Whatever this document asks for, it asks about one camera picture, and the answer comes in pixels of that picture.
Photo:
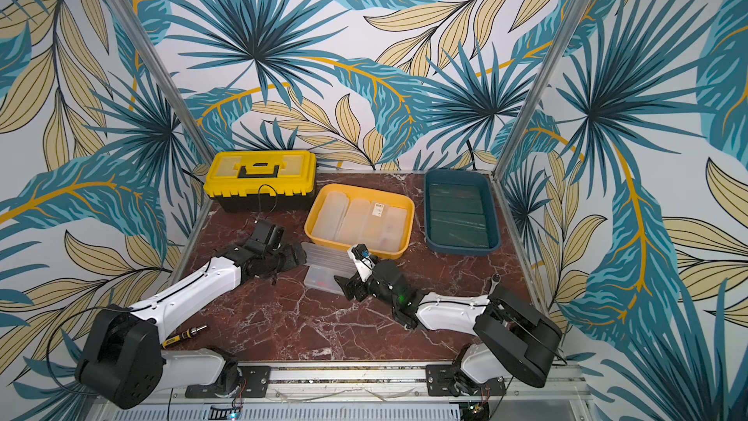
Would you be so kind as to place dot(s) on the right aluminium frame post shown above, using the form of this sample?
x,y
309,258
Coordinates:
x,y
556,51

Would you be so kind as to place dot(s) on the teal plastic tray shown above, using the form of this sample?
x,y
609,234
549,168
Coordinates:
x,y
460,213

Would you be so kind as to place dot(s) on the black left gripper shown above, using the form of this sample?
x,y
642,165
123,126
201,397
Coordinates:
x,y
291,260

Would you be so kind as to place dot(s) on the aluminium front rail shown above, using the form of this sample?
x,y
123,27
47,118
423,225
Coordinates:
x,y
366,391

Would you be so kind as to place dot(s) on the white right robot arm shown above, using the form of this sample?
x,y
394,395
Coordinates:
x,y
515,340

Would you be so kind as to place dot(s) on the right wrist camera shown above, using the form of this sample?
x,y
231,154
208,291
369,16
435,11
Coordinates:
x,y
363,260

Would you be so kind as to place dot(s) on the clear pencil case labelled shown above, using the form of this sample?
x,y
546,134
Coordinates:
x,y
373,225

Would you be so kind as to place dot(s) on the silver green ratchet wrench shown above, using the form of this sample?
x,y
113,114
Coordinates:
x,y
495,281

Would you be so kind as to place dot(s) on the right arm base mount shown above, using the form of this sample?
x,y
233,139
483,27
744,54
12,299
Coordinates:
x,y
446,380

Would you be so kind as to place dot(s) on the yellow plastic tray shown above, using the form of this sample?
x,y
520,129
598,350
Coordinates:
x,y
372,195

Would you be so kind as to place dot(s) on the clear ribbed pencil case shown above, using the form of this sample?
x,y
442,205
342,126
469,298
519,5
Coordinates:
x,y
324,257

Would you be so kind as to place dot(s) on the clear pencil case pink inside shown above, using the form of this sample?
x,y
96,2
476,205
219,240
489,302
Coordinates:
x,y
323,279

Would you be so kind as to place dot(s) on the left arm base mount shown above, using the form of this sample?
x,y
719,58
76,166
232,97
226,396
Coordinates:
x,y
239,382

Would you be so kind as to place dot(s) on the black yellow screwdriver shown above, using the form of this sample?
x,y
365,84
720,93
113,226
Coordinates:
x,y
185,335

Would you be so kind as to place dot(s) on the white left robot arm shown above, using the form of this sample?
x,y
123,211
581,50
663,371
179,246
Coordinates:
x,y
124,360

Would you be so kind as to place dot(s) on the aluminium frame post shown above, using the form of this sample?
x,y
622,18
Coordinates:
x,y
126,13
556,51

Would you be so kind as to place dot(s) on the yellow black toolbox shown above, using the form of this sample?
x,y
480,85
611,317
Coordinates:
x,y
251,181

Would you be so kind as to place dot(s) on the left aluminium frame post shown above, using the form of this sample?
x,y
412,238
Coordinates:
x,y
126,13

